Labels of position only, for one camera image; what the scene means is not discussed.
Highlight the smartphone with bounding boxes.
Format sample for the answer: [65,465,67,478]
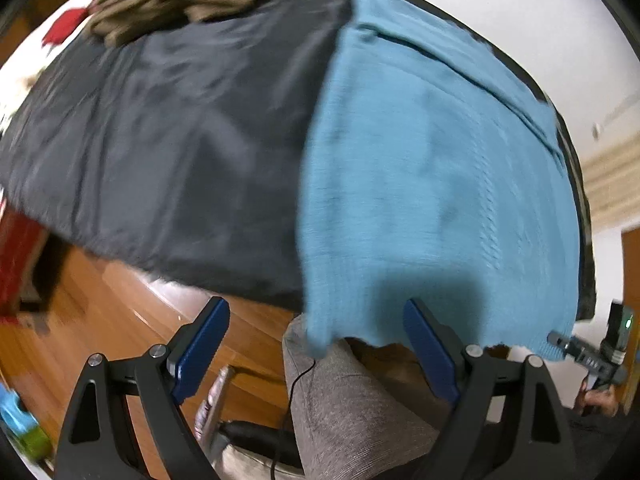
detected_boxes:
[195,365,236,444]

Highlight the blue and green toy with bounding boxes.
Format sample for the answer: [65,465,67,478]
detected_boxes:
[0,389,52,462]

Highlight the white red-print bedsheet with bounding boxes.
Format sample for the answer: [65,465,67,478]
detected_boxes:
[0,0,108,131]

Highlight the person's grey trouser leg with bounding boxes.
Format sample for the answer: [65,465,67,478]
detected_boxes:
[282,312,453,480]

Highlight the beige curtain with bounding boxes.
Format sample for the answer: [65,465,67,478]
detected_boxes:
[581,139,640,227]

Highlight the black cable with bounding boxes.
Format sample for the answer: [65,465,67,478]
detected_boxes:
[219,359,317,480]

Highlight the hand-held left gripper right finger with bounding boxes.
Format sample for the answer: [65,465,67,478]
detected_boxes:
[402,297,578,480]

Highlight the teal knitted sweater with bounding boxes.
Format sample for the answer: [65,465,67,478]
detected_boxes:
[295,0,584,364]

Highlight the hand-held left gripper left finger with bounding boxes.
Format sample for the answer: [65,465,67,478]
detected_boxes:
[52,296,232,480]

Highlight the person's right hand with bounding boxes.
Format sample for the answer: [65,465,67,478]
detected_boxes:
[574,376,621,417]

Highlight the dark grey quilt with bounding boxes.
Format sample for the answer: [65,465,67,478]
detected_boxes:
[0,0,599,322]

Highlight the red object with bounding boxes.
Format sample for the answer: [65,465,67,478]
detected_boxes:
[0,209,49,313]

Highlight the wooden window frame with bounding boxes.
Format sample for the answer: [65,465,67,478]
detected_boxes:
[620,224,640,311]

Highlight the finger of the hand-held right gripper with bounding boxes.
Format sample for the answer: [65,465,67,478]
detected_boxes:
[547,330,608,370]

